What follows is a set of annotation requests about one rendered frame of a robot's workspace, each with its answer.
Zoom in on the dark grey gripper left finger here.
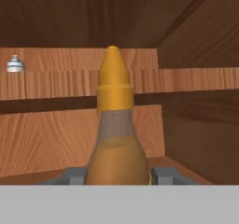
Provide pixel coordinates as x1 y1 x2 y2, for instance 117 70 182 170
39 166 89 186

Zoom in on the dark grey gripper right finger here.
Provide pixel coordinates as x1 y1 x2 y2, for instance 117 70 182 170
150 166 198 186

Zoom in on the honey bottle with yellow cap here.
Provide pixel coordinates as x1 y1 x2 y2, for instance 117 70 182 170
84 45 151 186

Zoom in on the wooden cabinet shelf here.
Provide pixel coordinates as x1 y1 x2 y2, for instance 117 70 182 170
0 66 239 103

